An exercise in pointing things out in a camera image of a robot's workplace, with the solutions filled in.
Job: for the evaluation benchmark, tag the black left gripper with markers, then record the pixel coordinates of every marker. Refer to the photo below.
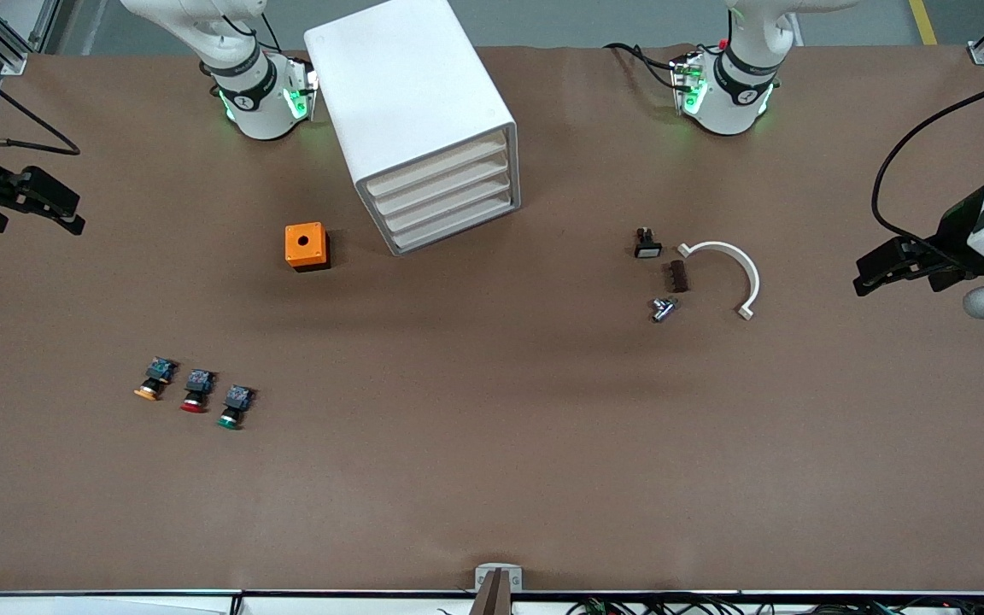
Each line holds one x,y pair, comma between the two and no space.
956,231

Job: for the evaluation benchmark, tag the green push button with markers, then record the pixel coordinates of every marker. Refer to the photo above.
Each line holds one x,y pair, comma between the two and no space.
236,401

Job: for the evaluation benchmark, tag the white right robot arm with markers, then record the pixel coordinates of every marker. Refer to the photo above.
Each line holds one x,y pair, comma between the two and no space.
261,111

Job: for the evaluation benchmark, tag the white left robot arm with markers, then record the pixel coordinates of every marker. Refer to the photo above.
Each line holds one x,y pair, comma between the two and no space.
735,102

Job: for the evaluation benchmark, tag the yellow push button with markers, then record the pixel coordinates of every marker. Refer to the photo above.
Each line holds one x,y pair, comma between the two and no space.
155,376

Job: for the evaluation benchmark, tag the red push button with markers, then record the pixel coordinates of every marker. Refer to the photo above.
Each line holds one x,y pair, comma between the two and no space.
198,384

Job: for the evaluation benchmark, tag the brown terminal block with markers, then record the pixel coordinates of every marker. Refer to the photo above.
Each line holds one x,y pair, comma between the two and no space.
678,277

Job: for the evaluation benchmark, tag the orange box with hole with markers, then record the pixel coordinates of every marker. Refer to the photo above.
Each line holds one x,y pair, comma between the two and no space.
317,235

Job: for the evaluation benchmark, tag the white curved bracket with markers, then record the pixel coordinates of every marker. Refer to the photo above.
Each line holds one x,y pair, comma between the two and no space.
752,278

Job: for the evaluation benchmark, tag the silver key switch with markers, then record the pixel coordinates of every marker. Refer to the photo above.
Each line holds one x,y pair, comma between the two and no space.
663,310

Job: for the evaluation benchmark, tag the black switch with white face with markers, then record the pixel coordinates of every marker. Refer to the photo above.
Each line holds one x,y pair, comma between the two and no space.
647,249

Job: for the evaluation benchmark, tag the grey metal table bracket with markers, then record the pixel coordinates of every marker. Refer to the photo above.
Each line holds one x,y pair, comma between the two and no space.
482,581

